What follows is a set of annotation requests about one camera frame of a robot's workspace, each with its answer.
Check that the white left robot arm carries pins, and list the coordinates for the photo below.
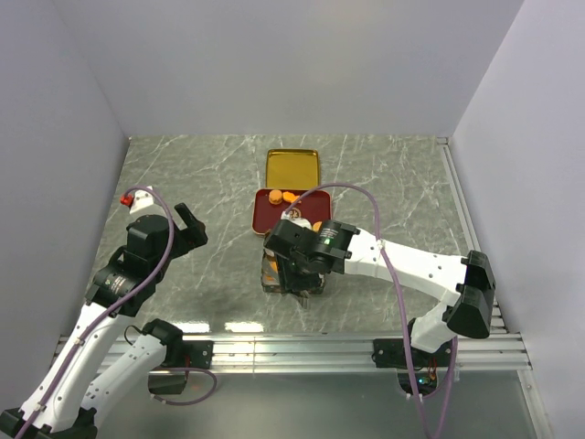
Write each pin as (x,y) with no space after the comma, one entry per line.
(75,396)

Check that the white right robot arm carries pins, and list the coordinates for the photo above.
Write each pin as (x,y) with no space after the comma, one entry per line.
(463,286)

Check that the gold tin lid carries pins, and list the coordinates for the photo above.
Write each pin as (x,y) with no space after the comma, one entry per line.
(297,169)

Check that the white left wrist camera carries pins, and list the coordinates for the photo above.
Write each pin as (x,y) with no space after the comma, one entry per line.
(140,202)

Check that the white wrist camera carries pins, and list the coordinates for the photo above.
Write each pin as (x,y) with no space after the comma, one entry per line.
(140,202)
(298,222)

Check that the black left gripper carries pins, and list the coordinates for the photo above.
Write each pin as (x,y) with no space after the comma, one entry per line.
(190,237)

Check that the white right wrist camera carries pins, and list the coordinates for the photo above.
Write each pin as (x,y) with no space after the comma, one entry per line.
(298,222)

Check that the orange fish cookie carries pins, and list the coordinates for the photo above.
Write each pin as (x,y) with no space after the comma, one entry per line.
(289,197)

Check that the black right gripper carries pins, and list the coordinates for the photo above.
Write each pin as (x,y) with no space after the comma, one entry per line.
(292,282)

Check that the round orange sandwich cookie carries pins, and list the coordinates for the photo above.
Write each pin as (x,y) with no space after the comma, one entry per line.
(275,197)

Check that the green gold cookie tin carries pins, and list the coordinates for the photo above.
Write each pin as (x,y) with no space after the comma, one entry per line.
(269,277)

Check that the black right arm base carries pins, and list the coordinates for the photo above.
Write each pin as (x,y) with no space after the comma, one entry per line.
(389,353)

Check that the aluminium mounting rail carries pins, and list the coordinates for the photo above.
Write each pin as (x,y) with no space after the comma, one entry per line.
(332,353)

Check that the silver metal tongs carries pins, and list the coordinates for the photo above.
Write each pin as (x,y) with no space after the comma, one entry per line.
(303,299)

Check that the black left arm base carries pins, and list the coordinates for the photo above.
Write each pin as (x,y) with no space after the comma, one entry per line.
(182,361)

